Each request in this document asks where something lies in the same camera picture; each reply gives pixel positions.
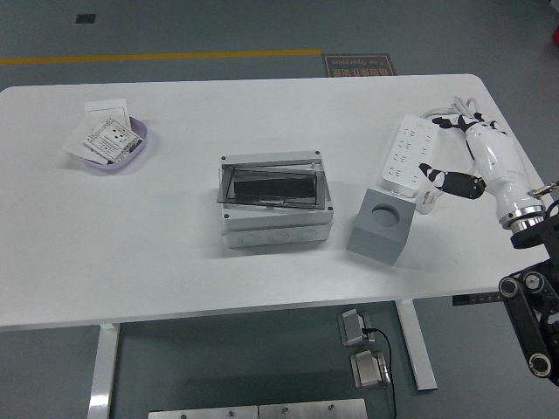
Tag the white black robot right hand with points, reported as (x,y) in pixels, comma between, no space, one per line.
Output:
(498,161)

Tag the transparent grey box lid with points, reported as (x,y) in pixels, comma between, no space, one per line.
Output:
(271,185)

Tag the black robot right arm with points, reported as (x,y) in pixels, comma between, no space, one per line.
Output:
(530,238)

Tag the grey cube with round hole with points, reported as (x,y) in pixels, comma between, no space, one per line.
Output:
(371,244)

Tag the grey plastic junction box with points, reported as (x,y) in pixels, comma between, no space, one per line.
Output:
(275,235)

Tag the white power strip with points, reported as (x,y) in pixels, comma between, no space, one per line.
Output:
(406,148)

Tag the red object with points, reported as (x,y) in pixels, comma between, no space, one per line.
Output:
(555,36)

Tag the black table control panel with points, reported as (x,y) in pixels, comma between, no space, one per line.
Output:
(471,299)

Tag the brown floor sign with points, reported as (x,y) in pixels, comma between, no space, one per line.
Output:
(358,65)

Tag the white table leg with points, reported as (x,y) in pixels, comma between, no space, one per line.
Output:
(102,371)
(417,349)

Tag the silver foot pedal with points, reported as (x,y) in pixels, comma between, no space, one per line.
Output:
(351,327)
(369,371)

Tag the white socket panel with print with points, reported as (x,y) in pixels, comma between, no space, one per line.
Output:
(112,139)

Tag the white flat cover plate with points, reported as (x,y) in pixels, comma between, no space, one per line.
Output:
(75,144)

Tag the dark square floor hatch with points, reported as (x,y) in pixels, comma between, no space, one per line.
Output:
(85,18)

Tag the grey metal base plate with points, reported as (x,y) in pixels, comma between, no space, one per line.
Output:
(201,414)
(312,410)

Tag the plain white switch plate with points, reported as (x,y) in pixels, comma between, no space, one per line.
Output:
(105,110)

